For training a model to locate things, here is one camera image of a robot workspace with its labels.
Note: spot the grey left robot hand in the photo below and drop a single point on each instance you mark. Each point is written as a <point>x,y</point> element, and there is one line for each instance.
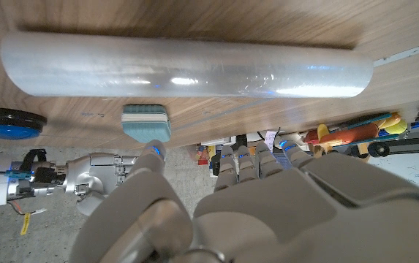
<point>304,215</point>

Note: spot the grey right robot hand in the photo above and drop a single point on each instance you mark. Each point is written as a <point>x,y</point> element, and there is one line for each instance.
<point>92,179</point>

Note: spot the clear plastic wrap roll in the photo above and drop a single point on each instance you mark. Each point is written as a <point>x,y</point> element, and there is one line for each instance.
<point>187,65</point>

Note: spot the teal sponge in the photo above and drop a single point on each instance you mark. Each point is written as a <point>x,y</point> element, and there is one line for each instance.
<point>146,124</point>

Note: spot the paper note on monitor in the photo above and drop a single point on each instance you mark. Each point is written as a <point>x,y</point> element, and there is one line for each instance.
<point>270,139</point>

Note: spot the colourful toy airplane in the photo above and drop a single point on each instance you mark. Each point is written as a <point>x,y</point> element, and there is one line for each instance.
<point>355,133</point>

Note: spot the black disc with blue centre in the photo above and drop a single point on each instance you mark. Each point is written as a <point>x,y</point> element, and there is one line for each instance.
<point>8,122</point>

